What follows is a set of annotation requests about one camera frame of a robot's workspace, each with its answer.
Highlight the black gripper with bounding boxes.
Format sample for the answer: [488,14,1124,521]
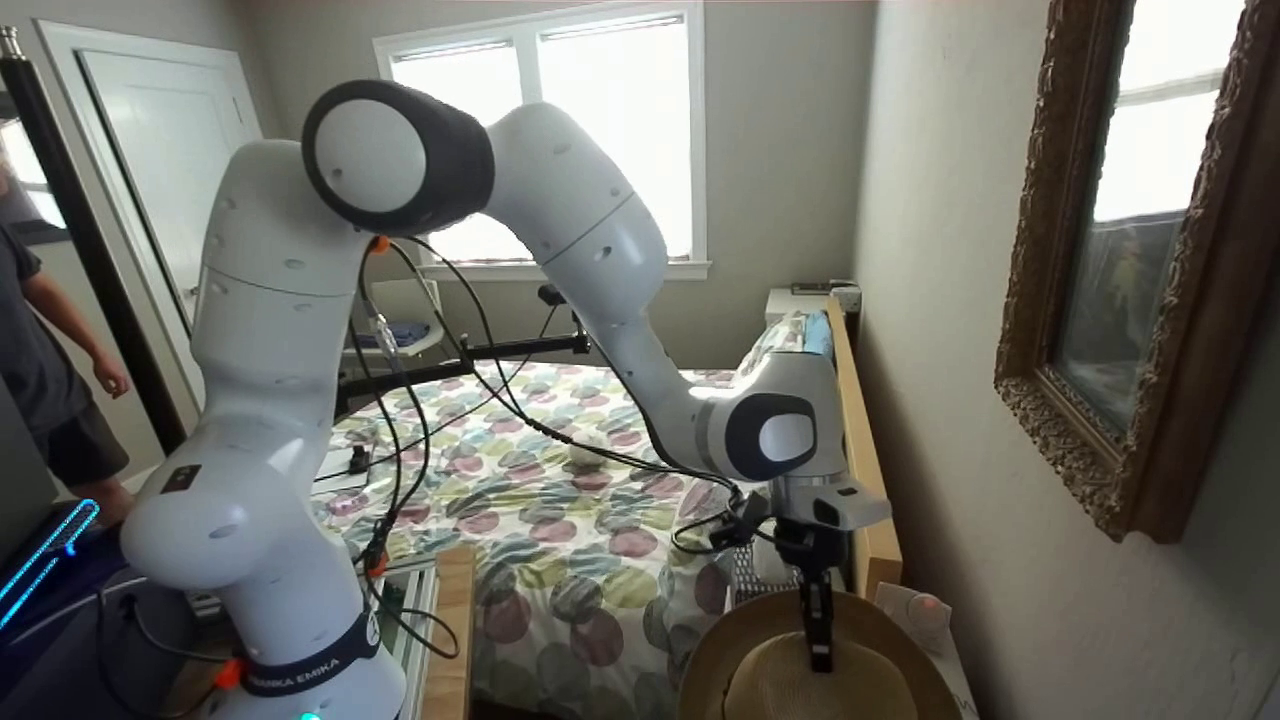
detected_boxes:
[774,515,859,676]

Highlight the tan felt hat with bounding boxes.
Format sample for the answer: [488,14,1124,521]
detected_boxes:
[672,586,969,720]

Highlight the pale pinkish white object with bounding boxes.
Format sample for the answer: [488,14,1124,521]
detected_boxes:
[878,579,962,648]

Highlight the light wooden headboard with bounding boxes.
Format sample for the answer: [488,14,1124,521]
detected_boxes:
[820,284,910,599]

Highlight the bed with floral bedspread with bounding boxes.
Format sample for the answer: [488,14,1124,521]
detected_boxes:
[314,357,833,720]

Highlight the small blue pillow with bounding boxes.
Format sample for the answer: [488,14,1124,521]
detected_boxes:
[777,302,840,367]

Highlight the white cabinet behind bed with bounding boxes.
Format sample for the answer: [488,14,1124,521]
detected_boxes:
[761,281,865,327]

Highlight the black mounting bar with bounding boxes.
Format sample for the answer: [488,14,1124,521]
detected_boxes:
[331,333,594,409]

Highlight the gold framed picture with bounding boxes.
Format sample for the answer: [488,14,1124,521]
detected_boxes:
[994,0,1280,549]

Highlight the white framed window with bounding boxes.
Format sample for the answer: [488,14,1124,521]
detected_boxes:
[370,0,718,284]

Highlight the cyan light strip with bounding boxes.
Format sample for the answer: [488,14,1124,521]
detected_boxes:
[0,495,108,632]

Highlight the white room door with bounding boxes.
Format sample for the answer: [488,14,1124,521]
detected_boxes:
[34,14,269,446]

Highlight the black vertical pole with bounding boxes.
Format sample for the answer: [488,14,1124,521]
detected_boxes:
[0,46,191,459]

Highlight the person in dark shirt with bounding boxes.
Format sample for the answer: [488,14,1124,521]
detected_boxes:
[0,167,136,529]

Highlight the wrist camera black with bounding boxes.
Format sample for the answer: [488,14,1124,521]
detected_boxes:
[700,490,781,557]

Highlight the light wooden bed post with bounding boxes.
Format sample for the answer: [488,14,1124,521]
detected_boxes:
[421,544,480,720]

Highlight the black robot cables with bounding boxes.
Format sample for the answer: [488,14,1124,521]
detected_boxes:
[315,231,751,665]

